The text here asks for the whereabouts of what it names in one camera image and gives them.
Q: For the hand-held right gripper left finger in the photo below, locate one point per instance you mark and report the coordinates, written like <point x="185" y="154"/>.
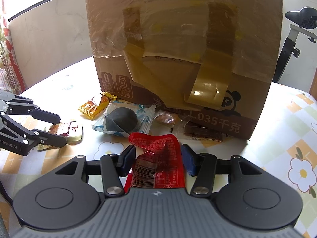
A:
<point x="128" y="157"/>

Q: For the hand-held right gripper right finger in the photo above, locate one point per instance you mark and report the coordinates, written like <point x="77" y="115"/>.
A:
<point x="189" y="161"/>

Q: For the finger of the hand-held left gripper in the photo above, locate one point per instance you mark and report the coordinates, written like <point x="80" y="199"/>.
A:
<point x="45" y="115"/>
<point x="49" y="140"/>

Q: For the gold snack packet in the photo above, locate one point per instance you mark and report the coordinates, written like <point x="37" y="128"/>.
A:
<point x="70" y="131"/>

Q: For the red snack packet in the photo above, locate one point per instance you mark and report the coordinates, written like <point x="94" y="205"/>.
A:
<point x="158" y="153"/>

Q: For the brown cardboard box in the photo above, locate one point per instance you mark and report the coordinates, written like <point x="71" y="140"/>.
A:
<point x="173" y="29"/>

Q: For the brown bar snack packet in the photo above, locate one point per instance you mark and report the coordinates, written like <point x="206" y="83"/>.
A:
<point x="205" y="131"/>

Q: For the clear packet with dark ball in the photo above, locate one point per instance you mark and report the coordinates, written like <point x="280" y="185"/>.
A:
<point x="121" y="121"/>

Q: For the small yellow snack packet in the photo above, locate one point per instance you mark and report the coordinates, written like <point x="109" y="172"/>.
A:
<point x="92" y="107"/>

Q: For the small clear candy packet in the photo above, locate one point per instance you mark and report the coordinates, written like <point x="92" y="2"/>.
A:
<point x="166" y="119"/>

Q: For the red patterned cloth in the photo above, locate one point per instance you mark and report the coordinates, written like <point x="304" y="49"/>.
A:
<point x="12" y="62"/>

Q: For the exercise bike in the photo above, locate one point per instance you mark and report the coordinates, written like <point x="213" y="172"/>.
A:
<point x="307" y="17"/>

